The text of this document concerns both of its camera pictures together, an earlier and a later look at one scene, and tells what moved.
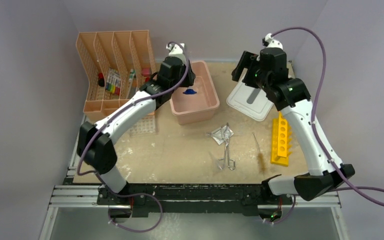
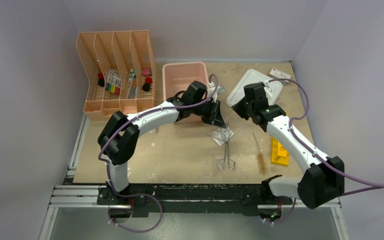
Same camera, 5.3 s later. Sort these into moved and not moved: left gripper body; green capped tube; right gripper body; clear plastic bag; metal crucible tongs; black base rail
Moved: left gripper body; right gripper body
Not moved: clear plastic bag; green capped tube; metal crucible tongs; black base rail
